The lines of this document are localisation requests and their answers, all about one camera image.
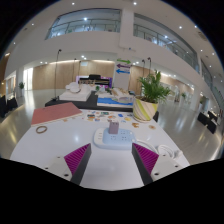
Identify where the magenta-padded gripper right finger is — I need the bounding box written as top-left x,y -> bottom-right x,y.
131,142 -> 183,186

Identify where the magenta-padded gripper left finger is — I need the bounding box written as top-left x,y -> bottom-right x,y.
42,143 -> 92,186

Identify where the small grey-purple charger block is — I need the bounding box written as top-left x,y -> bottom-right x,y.
108,120 -> 120,135

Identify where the sheet of colourful stickers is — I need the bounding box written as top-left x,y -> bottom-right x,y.
81,110 -> 133,124

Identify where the potted plant in striped pot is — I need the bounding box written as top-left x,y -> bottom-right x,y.
132,69 -> 173,123

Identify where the flat pink board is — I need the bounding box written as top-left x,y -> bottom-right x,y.
30,101 -> 84,128

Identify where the white architectural model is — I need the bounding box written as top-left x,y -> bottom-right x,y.
59,82 -> 98,102

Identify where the architectural model on blue base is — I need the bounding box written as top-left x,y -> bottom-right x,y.
96,86 -> 135,108

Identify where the group of black chairs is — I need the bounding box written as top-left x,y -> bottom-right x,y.
197,109 -> 220,135
0,94 -> 19,118

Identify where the black piano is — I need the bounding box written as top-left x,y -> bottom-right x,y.
75,73 -> 114,88

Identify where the pillar sign with coloured arrows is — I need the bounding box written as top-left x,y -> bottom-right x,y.
113,53 -> 133,89

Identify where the small green floor plant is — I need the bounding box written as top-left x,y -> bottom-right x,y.
18,81 -> 26,98

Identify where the white coiled cable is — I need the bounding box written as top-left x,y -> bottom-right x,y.
134,139 -> 184,161

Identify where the small wooden ring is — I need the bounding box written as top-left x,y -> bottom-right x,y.
35,125 -> 48,135

